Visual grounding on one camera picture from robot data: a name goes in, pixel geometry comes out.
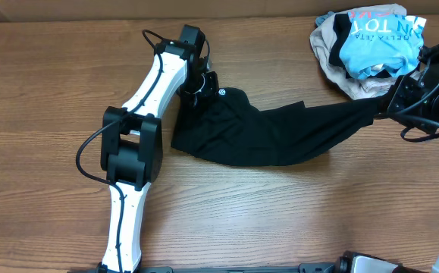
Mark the black t-shirt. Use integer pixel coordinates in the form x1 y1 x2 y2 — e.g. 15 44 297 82
171 87 384 167

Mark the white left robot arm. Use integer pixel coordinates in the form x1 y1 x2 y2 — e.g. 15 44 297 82
96 38 216 272

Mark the beige folded garment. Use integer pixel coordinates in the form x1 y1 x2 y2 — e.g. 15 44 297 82
309 4 427 100

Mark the light blue printed t-shirt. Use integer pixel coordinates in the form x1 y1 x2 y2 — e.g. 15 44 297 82
339 11 427 80

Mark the teal garment in pile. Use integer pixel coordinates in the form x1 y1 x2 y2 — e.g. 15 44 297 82
315 11 336 27

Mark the brown cardboard backboard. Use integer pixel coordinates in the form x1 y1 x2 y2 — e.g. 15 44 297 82
0 0 439 22

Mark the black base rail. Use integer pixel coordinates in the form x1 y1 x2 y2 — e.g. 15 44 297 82
67 250 428 273

